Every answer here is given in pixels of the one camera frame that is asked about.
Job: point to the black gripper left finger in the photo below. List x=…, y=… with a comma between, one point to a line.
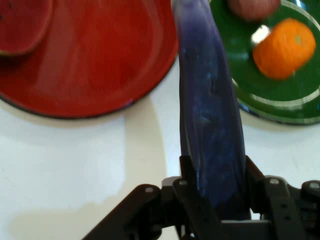
x=155, y=212

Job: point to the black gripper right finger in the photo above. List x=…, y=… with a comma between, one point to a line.
x=290, y=212

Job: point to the purple toy eggplant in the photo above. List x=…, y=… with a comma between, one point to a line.
x=212, y=125

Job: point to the green plate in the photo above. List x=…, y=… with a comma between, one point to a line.
x=275, y=90

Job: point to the red plate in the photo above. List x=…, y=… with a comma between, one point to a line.
x=100, y=62

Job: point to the toy orange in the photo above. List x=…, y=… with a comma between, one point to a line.
x=282, y=50

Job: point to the red round toy fruit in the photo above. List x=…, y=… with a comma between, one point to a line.
x=252, y=8

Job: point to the toy watermelon slice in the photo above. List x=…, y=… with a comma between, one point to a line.
x=22, y=25

